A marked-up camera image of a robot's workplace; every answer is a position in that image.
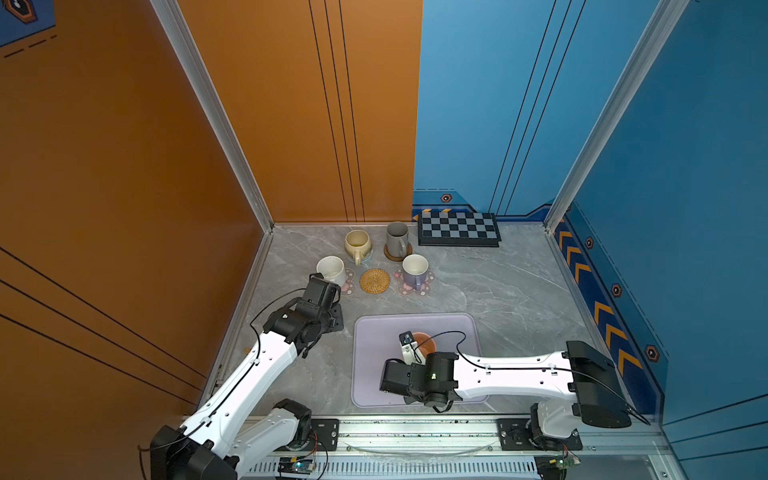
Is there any orange mug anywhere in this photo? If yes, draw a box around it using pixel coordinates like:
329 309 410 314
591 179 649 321
413 332 437 357

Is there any white cream mug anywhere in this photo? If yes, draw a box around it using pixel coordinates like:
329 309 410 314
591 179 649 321
316 256 347 286

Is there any woven rattan round coaster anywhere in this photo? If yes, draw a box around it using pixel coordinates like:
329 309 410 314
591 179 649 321
359 268 391 295

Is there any beige yellow mug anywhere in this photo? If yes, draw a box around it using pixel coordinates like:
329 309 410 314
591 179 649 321
344 230 372 253

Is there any pink flower silicone coaster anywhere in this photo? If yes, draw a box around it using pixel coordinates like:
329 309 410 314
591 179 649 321
393 269 436 296

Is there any lilac mug cream inside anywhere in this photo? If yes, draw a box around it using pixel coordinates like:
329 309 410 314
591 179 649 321
402 254 429 291

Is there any speckled grey mug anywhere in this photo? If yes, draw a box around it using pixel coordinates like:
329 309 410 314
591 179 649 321
386 222 409 259

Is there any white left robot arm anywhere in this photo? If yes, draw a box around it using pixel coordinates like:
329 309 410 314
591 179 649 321
139 299 343 479

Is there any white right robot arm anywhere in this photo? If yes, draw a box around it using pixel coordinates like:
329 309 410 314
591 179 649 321
380 341 640 450

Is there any lilac plastic tray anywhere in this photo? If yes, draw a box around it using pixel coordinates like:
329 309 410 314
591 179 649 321
352 313 481 413

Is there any blue woven round coaster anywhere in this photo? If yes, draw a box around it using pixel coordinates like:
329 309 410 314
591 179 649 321
347 249 372 265

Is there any left green circuit board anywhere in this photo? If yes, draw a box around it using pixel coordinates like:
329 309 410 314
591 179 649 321
277 457 316 478

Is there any green circuit board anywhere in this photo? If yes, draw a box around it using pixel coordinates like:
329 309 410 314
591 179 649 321
534 454 582 480
277 457 316 478

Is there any right green circuit board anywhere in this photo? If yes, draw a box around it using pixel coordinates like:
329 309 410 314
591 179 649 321
534 454 582 480

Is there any black chessboard box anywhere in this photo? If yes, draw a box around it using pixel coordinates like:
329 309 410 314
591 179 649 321
417 210 501 248

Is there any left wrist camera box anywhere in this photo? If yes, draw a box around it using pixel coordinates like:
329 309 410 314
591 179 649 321
302 273 341 309

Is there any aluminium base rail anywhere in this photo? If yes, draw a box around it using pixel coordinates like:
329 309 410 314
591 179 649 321
245 414 686 479

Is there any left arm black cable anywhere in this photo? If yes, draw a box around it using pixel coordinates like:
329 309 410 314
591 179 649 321
137 287 307 457

